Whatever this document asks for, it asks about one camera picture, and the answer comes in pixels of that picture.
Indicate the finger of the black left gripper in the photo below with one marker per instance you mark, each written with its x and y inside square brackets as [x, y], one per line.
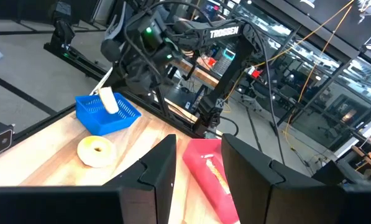
[127, 85]
[102, 81]

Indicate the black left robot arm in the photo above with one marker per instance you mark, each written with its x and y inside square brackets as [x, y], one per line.
[225, 32]

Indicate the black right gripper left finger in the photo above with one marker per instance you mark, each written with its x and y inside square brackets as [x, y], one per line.
[110, 205]

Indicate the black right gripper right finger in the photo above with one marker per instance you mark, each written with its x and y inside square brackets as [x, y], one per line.
[281, 202]

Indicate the pink plastic bin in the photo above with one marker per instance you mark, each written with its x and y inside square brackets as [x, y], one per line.
[200, 174]

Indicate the black background robot arm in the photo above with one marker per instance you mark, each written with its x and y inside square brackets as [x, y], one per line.
[62, 28]

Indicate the white sprinkled donut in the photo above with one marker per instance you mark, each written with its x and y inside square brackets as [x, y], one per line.
[89, 155]

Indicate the black aluminium table frame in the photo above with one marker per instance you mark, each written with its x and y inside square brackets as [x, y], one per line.
[85, 67]

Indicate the blue plastic basket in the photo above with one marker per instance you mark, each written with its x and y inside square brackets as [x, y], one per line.
[92, 119]

